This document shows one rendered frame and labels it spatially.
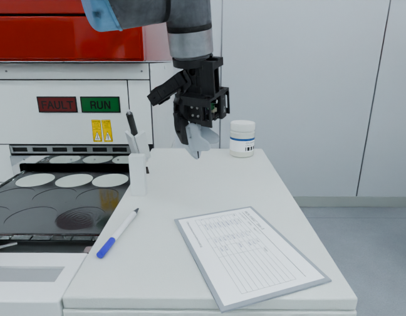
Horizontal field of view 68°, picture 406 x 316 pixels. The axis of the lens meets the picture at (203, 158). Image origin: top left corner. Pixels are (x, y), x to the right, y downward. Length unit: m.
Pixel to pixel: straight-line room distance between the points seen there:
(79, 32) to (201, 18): 0.48
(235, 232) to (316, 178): 2.28
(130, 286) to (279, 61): 2.20
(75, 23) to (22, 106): 0.31
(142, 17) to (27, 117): 0.67
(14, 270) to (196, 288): 0.25
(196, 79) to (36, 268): 0.38
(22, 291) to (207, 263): 0.23
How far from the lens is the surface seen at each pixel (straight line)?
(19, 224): 0.75
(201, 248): 0.45
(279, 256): 0.45
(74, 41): 0.92
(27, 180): 0.99
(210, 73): 0.52
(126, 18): 0.47
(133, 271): 0.43
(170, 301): 0.39
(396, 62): 2.79
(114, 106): 0.95
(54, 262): 0.48
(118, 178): 0.91
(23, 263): 0.50
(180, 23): 0.51
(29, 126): 1.07
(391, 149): 2.93
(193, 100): 0.53
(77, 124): 1.00
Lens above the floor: 1.23
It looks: 18 degrees down
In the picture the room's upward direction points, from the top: straight up
